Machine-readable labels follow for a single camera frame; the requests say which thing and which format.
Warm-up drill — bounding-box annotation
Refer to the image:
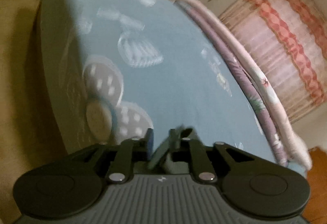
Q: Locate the pink and purple folded quilt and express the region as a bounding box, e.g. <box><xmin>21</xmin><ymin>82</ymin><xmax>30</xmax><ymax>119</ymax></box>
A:
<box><xmin>174</xmin><ymin>0</ymin><xmax>313</xmax><ymax>172</ymax></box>

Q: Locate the blue flower-print bed sheet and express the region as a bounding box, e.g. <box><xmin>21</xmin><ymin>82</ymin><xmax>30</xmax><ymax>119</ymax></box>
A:
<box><xmin>40</xmin><ymin>0</ymin><xmax>275</xmax><ymax>161</ymax></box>

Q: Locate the pink patterned curtain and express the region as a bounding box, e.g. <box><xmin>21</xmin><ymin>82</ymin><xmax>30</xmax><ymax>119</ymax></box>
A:
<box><xmin>219</xmin><ymin>0</ymin><xmax>326</xmax><ymax>122</ymax></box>

